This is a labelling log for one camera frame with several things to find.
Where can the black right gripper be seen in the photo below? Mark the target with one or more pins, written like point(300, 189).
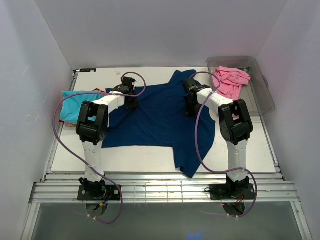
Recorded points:
point(190, 112)

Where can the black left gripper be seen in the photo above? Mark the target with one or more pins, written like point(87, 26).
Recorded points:
point(133, 105)

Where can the navy blue t shirt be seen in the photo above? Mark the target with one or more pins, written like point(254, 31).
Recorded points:
point(160, 120)

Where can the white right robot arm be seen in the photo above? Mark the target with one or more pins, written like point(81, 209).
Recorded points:
point(235, 126)

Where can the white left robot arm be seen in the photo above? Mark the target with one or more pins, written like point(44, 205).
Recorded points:
point(92, 127)

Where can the pink t shirt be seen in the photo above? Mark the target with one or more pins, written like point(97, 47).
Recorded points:
point(232, 80)

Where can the blue label sticker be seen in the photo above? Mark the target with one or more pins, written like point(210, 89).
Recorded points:
point(87, 70)

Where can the turquoise folded t shirt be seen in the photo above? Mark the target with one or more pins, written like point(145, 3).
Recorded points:
point(72, 106)

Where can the clear plastic bin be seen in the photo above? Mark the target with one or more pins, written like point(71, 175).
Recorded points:
point(257, 94)

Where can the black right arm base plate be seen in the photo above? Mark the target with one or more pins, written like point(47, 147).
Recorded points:
point(224, 192)

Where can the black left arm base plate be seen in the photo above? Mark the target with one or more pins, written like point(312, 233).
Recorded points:
point(101, 193)

